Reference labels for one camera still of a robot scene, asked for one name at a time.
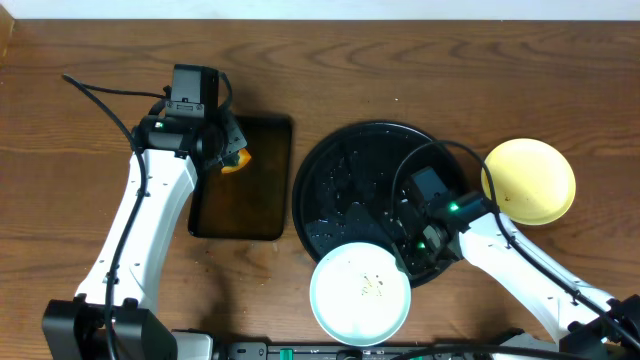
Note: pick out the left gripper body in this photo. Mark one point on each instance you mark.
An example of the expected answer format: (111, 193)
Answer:
(232, 142)

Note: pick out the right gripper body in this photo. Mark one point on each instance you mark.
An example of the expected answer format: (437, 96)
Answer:
(419, 254)

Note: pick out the green and orange sponge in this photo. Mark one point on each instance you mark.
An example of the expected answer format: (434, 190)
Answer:
(236, 161)

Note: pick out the light blue plate front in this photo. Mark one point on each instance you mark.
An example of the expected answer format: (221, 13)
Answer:
(358, 295)

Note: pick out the yellow plate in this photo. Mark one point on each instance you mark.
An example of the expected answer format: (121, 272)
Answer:
(534, 183)

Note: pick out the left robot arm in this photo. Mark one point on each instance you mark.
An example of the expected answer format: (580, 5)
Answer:
(113, 312)

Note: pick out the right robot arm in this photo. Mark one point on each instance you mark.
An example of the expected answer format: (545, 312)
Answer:
(585, 322)

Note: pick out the black rectangular tray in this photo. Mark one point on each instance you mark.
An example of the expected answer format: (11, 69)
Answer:
(249, 203)

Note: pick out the black round tray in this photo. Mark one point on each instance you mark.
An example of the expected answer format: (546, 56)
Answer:
(343, 190)

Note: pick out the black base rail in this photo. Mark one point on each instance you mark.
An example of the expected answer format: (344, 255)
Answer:
(254, 350)

